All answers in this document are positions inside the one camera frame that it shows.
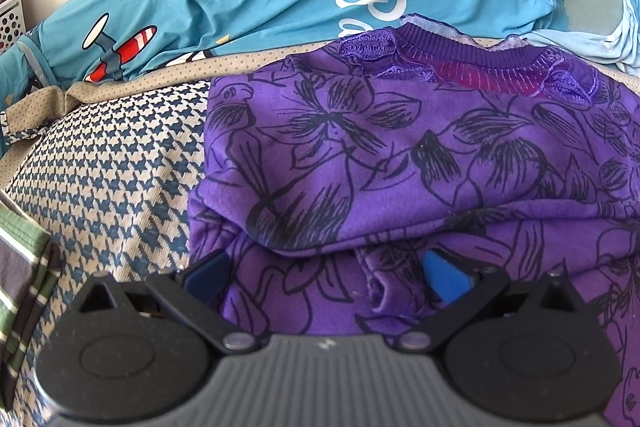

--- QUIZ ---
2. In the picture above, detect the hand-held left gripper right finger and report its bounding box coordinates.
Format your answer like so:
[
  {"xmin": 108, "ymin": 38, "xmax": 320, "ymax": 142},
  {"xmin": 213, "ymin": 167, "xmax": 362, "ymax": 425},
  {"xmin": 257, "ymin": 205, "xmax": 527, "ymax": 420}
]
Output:
[{"xmin": 395, "ymin": 249, "xmax": 583, "ymax": 354}]

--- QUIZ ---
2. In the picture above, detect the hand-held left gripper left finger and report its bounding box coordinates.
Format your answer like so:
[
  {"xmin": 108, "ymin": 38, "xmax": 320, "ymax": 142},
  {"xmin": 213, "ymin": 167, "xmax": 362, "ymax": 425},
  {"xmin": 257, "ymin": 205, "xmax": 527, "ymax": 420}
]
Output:
[{"xmin": 70, "ymin": 249, "xmax": 258, "ymax": 354}]

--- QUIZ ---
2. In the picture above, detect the purple floral shirt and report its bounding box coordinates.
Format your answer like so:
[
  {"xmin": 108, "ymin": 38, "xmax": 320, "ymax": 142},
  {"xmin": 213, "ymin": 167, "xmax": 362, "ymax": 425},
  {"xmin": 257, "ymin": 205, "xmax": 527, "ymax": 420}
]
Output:
[{"xmin": 187, "ymin": 14, "xmax": 640, "ymax": 427}]

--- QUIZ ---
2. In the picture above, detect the houndstooth bed blanket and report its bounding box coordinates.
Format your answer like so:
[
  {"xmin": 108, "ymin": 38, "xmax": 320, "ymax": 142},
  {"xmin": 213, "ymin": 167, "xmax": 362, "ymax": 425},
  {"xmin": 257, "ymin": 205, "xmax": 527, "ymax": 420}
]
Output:
[{"xmin": 0, "ymin": 34, "xmax": 531, "ymax": 427}]

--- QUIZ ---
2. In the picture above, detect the green striped folded shirt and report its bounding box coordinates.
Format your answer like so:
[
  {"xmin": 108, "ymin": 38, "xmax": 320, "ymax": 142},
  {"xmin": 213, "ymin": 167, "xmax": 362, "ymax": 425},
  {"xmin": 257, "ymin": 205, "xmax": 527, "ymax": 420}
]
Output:
[{"xmin": 0, "ymin": 202, "xmax": 61, "ymax": 380}]

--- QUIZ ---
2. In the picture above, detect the light blue cloth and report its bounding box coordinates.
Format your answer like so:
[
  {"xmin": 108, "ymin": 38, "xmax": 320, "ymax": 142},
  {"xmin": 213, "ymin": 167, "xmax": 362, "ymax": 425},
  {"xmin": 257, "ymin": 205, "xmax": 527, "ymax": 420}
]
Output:
[{"xmin": 525, "ymin": 0, "xmax": 640, "ymax": 80}]

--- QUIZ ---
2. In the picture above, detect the teal triangle print cloth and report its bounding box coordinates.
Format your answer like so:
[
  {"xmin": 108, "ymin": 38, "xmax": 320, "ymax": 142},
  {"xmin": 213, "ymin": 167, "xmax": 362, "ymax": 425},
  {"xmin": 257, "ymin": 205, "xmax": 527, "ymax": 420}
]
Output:
[{"xmin": 0, "ymin": 27, "xmax": 66, "ymax": 152}]

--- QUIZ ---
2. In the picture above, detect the white perforated basket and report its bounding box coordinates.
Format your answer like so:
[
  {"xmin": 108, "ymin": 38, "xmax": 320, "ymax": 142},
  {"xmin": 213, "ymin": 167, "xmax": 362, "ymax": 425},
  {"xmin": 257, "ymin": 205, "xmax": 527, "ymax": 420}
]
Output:
[{"xmin": 0, "ymin": 0, "xmax": 26, "ymax": 55}]

